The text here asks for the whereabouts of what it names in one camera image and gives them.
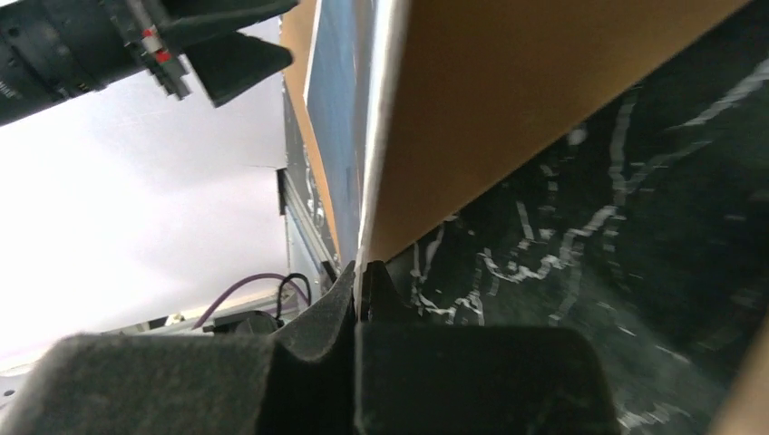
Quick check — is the landscape photo print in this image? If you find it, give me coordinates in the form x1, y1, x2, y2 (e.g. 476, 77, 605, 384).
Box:
304, 0, 377, 264

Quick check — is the clear acrylic sheet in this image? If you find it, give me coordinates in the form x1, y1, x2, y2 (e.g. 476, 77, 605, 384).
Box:
354, 1, 412, 314

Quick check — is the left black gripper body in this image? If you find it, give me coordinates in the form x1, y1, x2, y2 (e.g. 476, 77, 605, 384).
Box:
40, 1, 190, 100

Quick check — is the brown cardboard backing board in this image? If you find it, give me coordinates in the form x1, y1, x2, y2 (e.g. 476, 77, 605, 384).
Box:
280, 1, 743, 260

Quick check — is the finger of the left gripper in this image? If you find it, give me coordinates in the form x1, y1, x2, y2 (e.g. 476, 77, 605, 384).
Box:
184, 32, 293, 108
161, 0, 299, 34

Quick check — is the pink wooden picture frame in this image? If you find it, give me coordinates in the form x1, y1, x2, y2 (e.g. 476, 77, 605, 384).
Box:
709, 317, 768, 435

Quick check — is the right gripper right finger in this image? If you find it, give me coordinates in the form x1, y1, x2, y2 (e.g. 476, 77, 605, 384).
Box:
354, 261, 620, 434

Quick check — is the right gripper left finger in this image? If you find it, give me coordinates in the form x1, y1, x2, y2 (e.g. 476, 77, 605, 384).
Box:
1, 266, 355, 434

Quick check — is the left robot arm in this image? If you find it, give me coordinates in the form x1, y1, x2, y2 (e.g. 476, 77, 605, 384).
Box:
1, 0, 294, 125

